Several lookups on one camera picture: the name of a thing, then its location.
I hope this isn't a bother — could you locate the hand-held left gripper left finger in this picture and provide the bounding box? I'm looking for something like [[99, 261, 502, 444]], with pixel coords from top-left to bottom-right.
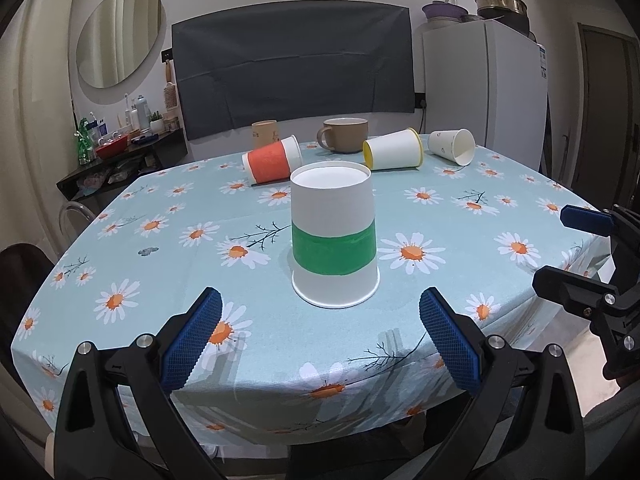
[[54, 287, 224, 480]]

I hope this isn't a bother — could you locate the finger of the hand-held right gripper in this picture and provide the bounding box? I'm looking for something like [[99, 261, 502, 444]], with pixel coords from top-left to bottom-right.
[[560, 204, 640, 291], [532, 265, 640, 382]]

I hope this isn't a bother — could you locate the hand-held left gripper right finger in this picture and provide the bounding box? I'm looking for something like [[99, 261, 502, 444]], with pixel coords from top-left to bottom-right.
[[419, 287, 587, 480]]

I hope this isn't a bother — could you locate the white cup with green band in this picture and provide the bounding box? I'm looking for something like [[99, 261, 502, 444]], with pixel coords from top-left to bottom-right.
[[290, 161, 381, 309]]

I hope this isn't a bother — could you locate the white printed paper cup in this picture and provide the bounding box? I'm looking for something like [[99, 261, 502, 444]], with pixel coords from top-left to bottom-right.
[[427, 128, 476, 166]]

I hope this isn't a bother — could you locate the orange paper cup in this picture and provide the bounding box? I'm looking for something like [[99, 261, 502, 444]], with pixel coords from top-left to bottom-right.
[[242, 135, 303, 186]]

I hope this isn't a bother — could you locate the white cup with yellow rim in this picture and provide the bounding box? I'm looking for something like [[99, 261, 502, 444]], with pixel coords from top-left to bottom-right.
[[362, 128, 425, 171]]

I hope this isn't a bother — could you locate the tan cup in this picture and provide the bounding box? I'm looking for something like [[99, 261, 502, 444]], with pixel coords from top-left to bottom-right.
[[251, 120, 278, 150]]

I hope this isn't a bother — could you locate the blue daisy tablecloth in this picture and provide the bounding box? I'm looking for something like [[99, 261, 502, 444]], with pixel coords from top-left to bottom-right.
[[11, 132, 618, 448]]

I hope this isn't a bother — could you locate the dark door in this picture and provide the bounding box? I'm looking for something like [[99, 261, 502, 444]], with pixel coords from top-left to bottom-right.
[[577, 22, 640, 194]]

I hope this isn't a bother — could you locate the white refrigerator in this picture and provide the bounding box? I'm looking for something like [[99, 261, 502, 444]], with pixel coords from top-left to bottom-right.
[[421, 19, 549, 173]]

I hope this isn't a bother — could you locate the clear plastic chair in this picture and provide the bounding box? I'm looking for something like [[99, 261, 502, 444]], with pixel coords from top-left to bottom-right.
[[59, 201, 97, 253]]

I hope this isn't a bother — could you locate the dark chair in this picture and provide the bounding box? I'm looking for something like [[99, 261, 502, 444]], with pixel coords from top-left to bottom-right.
[[0, 243, 56, 363]]

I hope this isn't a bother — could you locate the dark side shelf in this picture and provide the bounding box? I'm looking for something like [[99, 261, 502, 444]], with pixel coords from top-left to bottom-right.
[[56, 127, 188, 202]]

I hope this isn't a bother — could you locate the red bowl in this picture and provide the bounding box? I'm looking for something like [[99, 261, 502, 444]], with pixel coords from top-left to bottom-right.
[[95, 136, 129, 160]]

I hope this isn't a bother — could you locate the green bottle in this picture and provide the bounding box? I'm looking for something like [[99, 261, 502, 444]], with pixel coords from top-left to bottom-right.
[[76, 117, 99, 166]]

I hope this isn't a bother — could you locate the steel pot with lid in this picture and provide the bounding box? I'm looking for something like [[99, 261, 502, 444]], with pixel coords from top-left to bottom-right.
[[475, 0, 531, 37]]

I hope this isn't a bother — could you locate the brown ceramic mug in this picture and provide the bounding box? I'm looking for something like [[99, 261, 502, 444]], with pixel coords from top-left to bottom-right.
[[316, 117, 369, 154]]

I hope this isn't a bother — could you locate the purple basin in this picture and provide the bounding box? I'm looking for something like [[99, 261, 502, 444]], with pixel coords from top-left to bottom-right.
[[421, 1, 469, 24]]

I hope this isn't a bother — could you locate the hanging hairbrush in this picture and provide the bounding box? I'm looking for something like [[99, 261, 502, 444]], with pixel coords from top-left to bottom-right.
[[163, 60, 179, 110]]

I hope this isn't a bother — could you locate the dark grey cloth cover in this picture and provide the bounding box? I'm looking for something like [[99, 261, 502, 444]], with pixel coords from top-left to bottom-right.
[[171, 0, 417, 142]]

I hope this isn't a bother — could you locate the oval wall mirror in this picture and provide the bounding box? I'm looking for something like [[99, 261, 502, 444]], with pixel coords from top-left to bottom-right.
[[76, 0, 166, 89]]

